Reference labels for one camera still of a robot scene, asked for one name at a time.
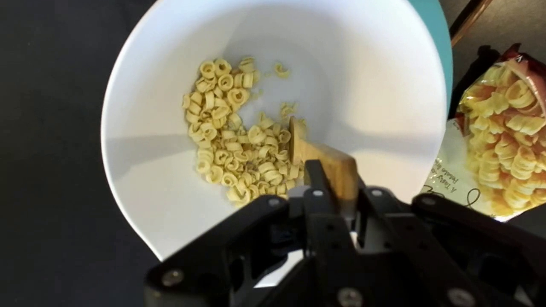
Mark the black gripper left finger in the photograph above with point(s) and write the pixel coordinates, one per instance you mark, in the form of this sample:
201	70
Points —
272	253

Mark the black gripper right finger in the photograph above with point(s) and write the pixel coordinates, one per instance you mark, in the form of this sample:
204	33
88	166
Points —
455	256

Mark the dry pasta rings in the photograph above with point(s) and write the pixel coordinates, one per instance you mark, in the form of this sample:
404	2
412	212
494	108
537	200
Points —
240	137

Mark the white mixing bowl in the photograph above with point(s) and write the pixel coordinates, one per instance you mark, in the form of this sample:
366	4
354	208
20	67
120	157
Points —
363	74

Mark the teal plate under bowl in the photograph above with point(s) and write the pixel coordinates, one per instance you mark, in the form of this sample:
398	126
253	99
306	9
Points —
434	17

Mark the round black table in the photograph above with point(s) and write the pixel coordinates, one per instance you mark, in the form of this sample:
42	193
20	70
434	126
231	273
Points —
64	241

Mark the wooden spatula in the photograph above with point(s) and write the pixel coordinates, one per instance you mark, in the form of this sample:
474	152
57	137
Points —
339	166

